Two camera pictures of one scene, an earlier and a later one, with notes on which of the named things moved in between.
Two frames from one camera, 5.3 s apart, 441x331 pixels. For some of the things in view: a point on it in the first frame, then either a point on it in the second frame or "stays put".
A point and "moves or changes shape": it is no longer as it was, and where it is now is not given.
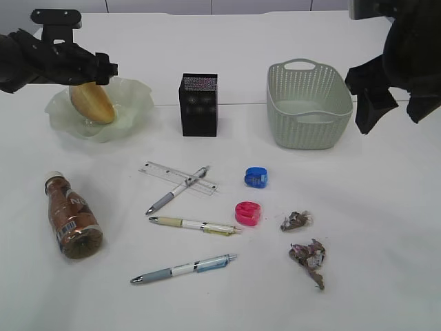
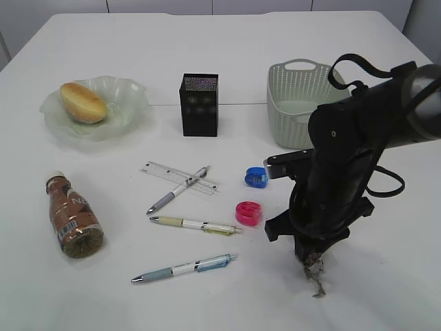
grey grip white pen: x=200 y=173 stays put
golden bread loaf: x=94 y=102 moves or changes shape
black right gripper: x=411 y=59 → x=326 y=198
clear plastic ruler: x=166 y=174 stays put
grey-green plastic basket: x=309 y=104 stays put
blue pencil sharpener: x=255 y=177 stays put
